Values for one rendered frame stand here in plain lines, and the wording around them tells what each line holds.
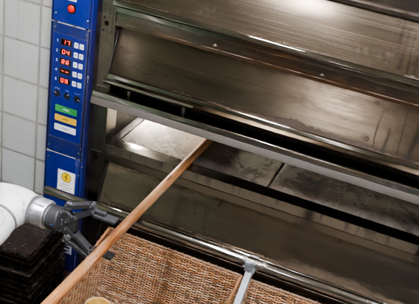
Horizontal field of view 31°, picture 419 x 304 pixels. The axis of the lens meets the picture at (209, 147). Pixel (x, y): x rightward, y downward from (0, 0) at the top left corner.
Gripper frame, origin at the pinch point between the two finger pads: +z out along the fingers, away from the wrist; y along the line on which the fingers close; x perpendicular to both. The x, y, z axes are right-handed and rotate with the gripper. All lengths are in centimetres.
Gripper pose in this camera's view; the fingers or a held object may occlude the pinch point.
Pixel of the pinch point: (110, 237)
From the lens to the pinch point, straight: 223.8
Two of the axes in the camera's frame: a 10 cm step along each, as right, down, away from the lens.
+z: 9.2, 2.9, -2.8
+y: -1.4, 8.8, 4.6
